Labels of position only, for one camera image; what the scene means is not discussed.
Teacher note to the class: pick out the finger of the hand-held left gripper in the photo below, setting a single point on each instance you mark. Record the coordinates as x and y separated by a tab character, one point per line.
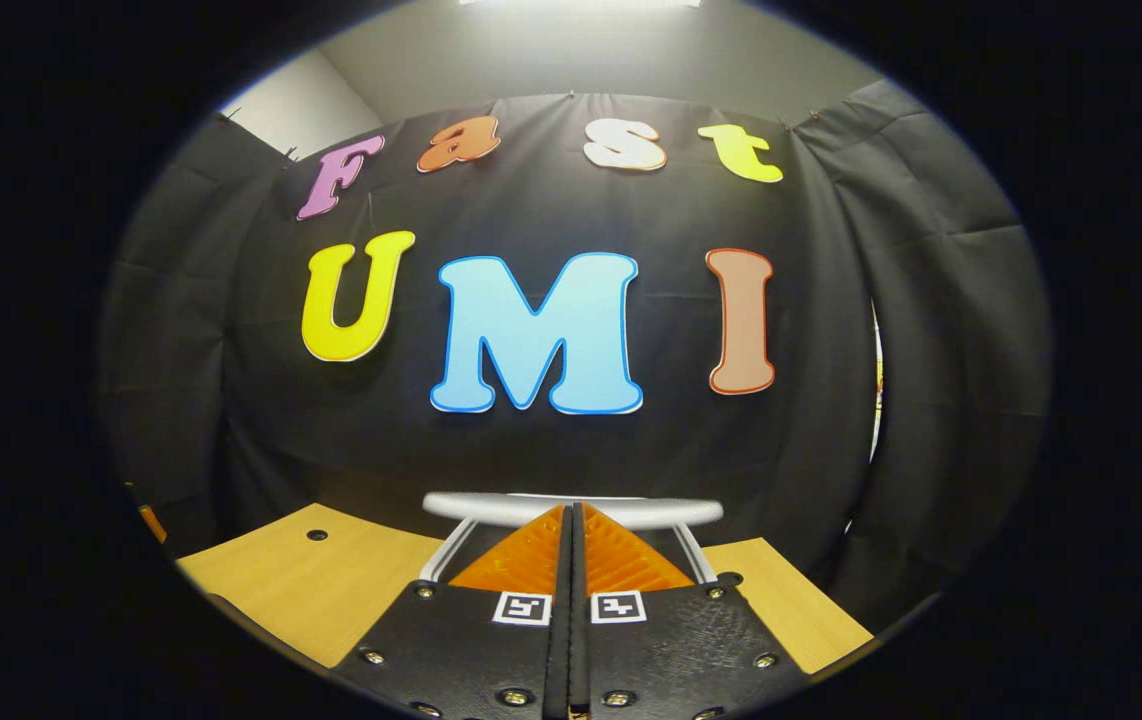
153	525

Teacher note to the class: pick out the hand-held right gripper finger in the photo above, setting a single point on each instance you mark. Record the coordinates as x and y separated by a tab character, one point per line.
561	650
583	650

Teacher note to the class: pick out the white desktop garbage bin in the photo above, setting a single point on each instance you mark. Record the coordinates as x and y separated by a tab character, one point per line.
491	508

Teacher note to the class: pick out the wooden desktop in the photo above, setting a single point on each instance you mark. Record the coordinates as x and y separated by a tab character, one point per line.
311	590

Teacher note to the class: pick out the black backdrop cloth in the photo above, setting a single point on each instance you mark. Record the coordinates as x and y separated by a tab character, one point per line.
251	420

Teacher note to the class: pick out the ceiling light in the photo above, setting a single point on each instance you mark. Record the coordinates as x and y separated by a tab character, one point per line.
581	4

